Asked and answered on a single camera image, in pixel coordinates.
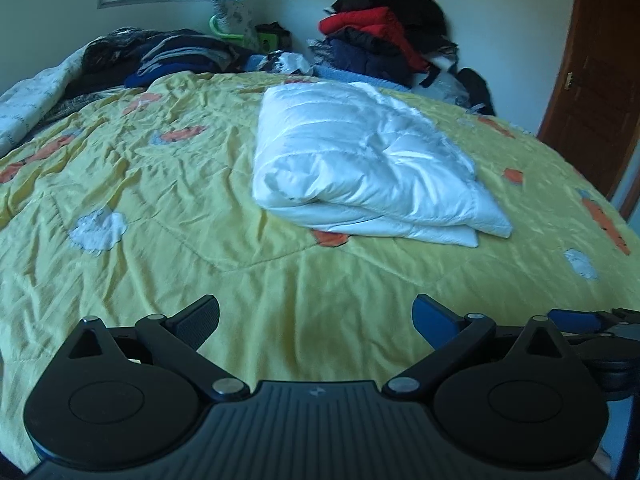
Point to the navy jacket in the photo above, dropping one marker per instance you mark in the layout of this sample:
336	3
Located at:
365	57

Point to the pile of dark clothes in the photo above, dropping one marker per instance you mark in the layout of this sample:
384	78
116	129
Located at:
175	57

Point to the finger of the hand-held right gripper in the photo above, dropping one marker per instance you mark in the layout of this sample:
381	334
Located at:
575	321

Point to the white crumpled cloth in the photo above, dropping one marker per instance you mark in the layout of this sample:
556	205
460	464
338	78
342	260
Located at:
295	64

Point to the black bag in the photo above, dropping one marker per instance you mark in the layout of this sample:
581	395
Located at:
477	90

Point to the red jacket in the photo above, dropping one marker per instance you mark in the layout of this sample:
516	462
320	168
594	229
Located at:
370	22

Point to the white patterned quilt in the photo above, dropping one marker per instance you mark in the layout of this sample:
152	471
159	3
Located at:
30	100

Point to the green chair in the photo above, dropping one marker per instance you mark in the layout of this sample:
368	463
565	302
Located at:
220	35

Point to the yellow printed blanket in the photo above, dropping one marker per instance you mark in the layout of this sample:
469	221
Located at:
175	220

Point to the white puffer jacket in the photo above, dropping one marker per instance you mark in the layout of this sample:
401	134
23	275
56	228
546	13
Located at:
360	160

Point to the white cloth bag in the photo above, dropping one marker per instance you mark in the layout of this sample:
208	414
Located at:
447	82

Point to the wooden door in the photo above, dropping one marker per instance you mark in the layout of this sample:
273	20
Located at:
595	85

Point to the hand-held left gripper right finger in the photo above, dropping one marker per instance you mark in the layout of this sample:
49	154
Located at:
435	322

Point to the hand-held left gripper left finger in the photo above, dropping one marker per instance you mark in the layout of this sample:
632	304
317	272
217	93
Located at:
195	317

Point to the checked cloth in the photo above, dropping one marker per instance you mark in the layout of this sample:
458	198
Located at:
320	50

